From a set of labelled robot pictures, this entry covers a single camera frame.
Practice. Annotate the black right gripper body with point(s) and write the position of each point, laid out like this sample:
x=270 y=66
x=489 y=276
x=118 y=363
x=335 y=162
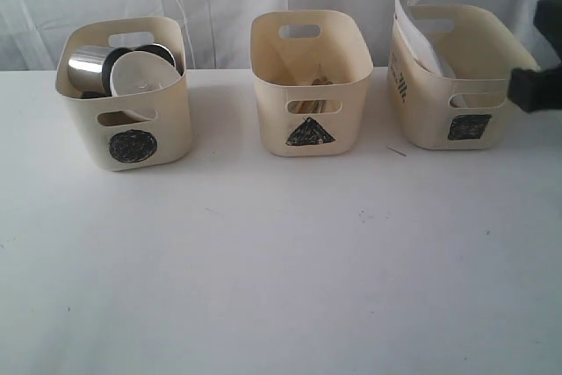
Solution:
x=547 y=20

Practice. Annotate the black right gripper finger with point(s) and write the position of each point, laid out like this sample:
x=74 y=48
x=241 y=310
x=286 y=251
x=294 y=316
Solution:
x=536 y=91

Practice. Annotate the white square plate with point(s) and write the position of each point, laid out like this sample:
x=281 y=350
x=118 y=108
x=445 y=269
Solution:
x=418 y=44

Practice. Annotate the dark wooden chopstick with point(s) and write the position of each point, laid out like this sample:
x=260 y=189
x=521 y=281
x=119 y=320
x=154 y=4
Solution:
x=321 y=81

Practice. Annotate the stainless steel bowl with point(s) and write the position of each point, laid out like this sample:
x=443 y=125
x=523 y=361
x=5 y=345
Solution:
x=160 y=51

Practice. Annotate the white plastic bowl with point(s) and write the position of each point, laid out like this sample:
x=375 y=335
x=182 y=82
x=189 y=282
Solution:
x=140 y=72

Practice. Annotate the light wooden chopstick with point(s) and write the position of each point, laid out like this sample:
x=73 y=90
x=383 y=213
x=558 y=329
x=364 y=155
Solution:
x=317 y=73

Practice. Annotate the stainless steel table knife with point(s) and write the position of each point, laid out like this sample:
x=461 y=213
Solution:
x=307 y=106

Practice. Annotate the cream bin with square mark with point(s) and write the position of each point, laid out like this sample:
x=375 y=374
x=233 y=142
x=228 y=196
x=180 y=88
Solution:
x=469 y=110

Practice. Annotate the small thin pin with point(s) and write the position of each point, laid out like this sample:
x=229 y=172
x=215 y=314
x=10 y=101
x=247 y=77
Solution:
x=396 y=151

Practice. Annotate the cream bin with triangle mark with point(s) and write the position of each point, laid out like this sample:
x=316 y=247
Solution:
x=285 y=48

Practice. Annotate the cream bin with circle mark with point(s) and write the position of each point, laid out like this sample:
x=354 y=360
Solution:
x=113 y=141

